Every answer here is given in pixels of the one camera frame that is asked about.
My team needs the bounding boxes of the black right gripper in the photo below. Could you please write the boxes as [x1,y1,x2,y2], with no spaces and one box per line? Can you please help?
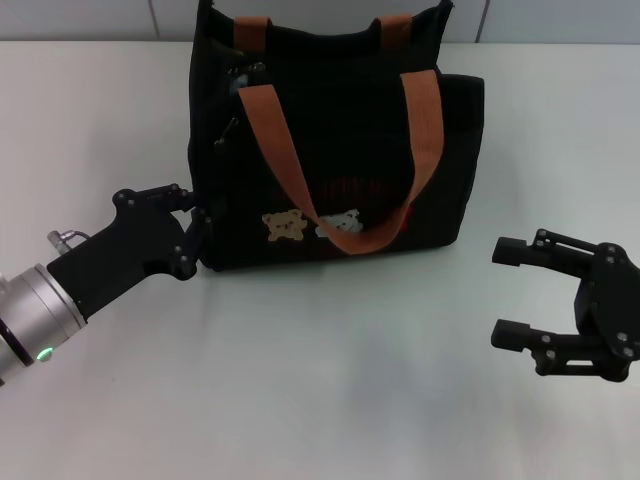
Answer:
[491,228,640,384]

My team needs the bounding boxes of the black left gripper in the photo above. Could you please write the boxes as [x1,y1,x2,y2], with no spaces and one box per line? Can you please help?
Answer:
[47,183,214,321]

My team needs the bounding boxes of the black food bag orange handles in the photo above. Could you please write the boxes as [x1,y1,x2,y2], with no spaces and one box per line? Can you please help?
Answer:
[188,0,487,274]

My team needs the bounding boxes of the silver left gripper cable connector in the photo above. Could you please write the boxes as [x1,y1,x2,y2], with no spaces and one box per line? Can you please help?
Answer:
[47,227,91,254]

